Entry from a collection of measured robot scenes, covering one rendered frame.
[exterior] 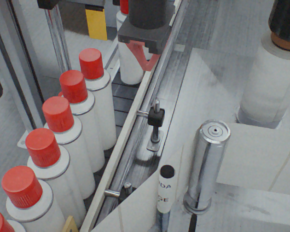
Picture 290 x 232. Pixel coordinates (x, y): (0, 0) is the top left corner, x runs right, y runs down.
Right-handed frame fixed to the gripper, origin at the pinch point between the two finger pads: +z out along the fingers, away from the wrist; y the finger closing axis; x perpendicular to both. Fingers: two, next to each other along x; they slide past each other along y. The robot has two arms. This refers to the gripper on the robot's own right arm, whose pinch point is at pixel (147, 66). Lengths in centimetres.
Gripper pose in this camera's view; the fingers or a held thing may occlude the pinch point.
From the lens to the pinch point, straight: 55.6
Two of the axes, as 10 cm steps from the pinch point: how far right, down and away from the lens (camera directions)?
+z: -0.1, 6.6, 7.5
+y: 2.7, -7.2, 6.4
